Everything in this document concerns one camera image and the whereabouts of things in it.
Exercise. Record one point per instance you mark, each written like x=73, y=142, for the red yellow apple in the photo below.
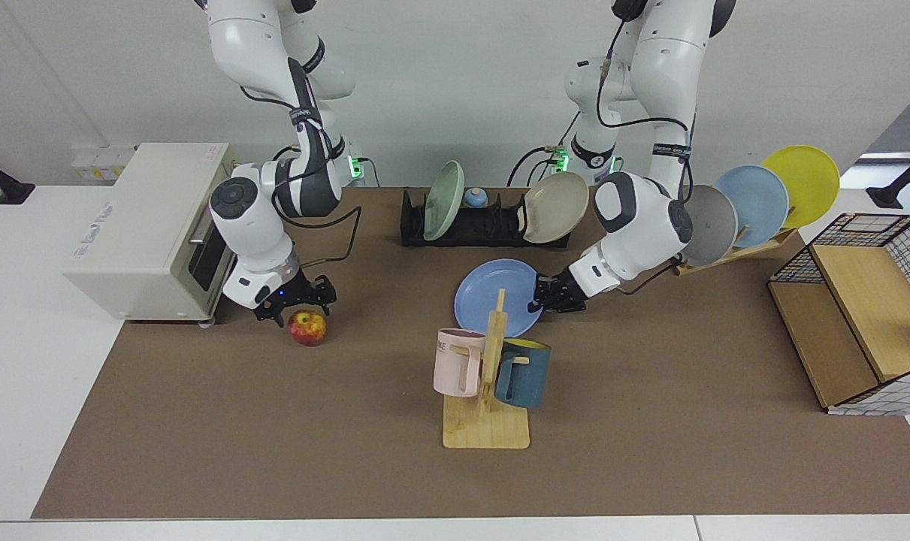
x=307, y=328

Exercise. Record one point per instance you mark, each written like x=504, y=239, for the beige plate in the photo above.
x=556, y=207

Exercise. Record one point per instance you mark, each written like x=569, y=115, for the black dish rack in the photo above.
x=485, y=227

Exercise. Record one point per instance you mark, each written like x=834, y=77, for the pale green plate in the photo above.
x=443, y=199

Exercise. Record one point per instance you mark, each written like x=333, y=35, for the grey plate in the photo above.
x=714, y=225

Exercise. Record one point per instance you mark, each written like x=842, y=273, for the wooden plate rack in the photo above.
x=755, y=249

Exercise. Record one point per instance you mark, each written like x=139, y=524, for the light blue plate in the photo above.
x=755, y=203

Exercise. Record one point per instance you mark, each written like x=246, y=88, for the yellow plate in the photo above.
x=804, y=184

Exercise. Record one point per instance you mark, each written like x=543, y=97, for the dark teal cup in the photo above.
x=522, y=376

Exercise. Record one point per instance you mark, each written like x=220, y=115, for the pink cup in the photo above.
x=454, y=364

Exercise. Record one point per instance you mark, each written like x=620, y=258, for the small blue round thing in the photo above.
x=476, y=197

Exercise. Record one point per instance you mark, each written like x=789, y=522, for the brown table cloth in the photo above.
x=274, y=436

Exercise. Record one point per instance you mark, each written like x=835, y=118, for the wooden cup stand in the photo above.
x=492, y=432

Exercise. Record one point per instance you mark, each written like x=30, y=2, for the pale toaster oven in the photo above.
x=139, y=240

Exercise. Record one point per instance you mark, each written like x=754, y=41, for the white wall socket strip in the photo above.
x=98, y=161

